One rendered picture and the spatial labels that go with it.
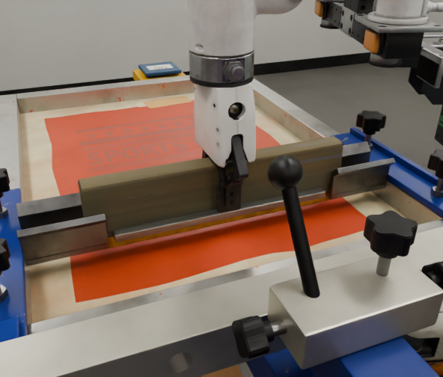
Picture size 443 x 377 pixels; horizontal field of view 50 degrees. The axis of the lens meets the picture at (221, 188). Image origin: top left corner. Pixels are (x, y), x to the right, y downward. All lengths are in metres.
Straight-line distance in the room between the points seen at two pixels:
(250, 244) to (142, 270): 0.14
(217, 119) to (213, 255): 0.18
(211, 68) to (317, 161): 0.22
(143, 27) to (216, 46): 3.85
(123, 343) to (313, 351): 0.14
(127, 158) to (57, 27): 3.44
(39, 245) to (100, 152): 0.35
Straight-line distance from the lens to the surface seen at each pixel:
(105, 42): 4.33
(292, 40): 4.94
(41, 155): 0.92
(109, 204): 0.58
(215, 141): 0.55
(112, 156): 0.88
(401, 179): 0.73
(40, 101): 1.14
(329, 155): 0.67
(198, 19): 0.53
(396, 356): 0.40
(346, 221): 0.70
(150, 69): 1.36
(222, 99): 0.53
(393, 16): 1.13
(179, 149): 0.89
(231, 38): 0.53
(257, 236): 0.64
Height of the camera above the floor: 1.33
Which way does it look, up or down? 29 degrees down
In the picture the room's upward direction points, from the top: straight up
